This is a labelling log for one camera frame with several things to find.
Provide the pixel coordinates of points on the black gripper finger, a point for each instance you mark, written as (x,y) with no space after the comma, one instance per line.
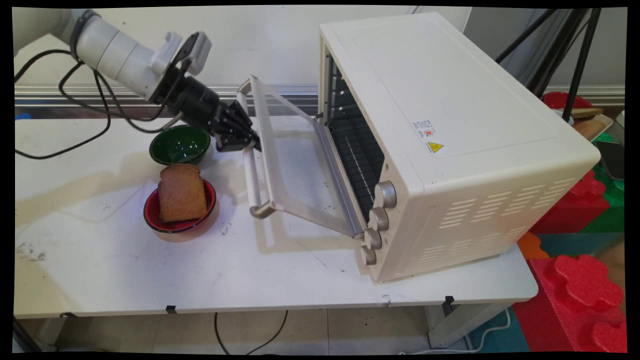
(237,141)
(236,117)

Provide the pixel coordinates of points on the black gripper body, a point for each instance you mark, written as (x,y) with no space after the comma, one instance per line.
(192,102)

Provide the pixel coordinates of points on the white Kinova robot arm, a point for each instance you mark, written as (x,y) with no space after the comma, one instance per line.
(110,47)

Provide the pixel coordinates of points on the green bowl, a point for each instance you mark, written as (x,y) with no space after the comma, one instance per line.
(180,145)

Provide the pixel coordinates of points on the brown bread slice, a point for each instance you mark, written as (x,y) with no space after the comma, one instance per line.
(181,194)

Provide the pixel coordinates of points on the red bowl with black rim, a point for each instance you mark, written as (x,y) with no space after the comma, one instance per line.
(176,224)

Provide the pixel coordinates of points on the metal oven rack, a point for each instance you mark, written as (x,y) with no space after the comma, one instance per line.
(357,160)

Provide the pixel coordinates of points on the silver oven knob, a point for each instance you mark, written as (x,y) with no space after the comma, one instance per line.
(368,255)
(379,218)
(373,238)
(386,194)

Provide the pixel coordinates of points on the small black table clip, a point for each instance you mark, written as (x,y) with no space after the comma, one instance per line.
(171,309)

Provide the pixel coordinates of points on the white label sticker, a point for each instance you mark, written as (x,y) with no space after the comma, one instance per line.
(424,129)

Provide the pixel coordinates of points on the yellow warning sticker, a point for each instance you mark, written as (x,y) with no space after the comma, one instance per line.
(435,147)

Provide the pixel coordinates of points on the cream toaster oven body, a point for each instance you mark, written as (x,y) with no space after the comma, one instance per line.
(465,100)

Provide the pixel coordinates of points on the large black table clip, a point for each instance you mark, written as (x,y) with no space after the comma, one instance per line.
(449,304)

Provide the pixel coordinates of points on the white table leg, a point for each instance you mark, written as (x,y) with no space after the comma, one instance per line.
(460,325)

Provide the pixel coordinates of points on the orange foam piece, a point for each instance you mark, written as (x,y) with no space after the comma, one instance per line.
(531,247)

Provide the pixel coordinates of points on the plain red bowl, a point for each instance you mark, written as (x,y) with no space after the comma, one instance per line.
(557,100)

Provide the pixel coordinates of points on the teal floor mat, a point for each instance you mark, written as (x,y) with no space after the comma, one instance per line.
(500,340)

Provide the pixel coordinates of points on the small red foam block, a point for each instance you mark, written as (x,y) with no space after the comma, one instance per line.
(575,205)

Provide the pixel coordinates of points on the black tripod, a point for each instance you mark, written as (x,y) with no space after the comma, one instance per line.
(580,60)

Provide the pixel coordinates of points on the teal foam block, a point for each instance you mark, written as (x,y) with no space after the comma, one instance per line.
(572,244)

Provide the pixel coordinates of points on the wooden block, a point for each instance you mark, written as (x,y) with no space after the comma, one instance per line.
(587,113)

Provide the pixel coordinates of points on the beige tray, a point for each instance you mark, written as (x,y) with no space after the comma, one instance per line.
(592,129)

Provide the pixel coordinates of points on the large red foam block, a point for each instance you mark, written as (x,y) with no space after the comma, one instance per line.
(575,305)

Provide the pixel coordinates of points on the black flat device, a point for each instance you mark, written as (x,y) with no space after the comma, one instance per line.
(614,160)

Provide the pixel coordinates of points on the green foam block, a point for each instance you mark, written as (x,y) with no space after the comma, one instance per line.
(612,212)

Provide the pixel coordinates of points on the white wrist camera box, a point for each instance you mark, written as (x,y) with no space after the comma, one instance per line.
(192,50)

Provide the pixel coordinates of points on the aluminium rail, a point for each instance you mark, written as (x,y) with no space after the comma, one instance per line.
(75,97)

